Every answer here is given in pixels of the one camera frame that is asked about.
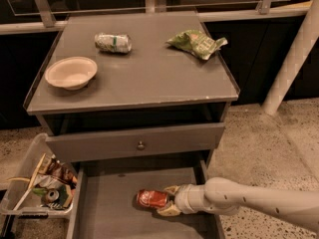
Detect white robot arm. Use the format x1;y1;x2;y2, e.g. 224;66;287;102
157;177;319;233

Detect grey open middle drawer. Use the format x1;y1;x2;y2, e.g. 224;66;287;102
67;156;225;239

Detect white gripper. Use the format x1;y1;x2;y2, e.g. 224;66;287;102
157;184;203;217

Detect white paper bowl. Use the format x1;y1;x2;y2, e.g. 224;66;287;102
45;57;98;91

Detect green chip bag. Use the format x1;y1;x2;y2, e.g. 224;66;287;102
166;30;228;61

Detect brown snack wrapper in bin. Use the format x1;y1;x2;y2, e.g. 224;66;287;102
38;154;77;185

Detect round metal drawer knob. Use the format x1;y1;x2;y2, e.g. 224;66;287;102
137;141;146;150

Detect clear plastic trash bin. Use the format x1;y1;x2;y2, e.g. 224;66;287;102
0;133;78;218

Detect red coke can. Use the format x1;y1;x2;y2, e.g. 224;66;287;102
137;189;168;209

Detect green white soda can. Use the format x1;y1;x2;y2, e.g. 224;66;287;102
94;33;132;54

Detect grey top drawer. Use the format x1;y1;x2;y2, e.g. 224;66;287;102
47;122;224;162

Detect white diagonal pole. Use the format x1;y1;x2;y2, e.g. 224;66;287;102
261;0;319;116

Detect grey cabinet with counter top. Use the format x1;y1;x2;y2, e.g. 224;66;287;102
23;11;241;157

